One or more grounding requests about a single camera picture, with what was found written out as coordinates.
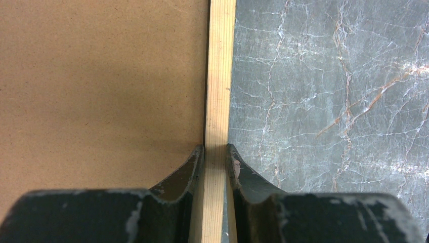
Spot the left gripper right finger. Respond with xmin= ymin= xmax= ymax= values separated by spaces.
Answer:
xmin=225 ymin=144 xmax=424 ymax=242

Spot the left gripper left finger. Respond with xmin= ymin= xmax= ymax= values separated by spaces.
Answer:
xmin=1 ymin=145 xmax=204 ymax=242

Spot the blue picture frame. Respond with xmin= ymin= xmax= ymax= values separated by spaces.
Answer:
xmin=1 ymin=1 xmax=224 ymax=242

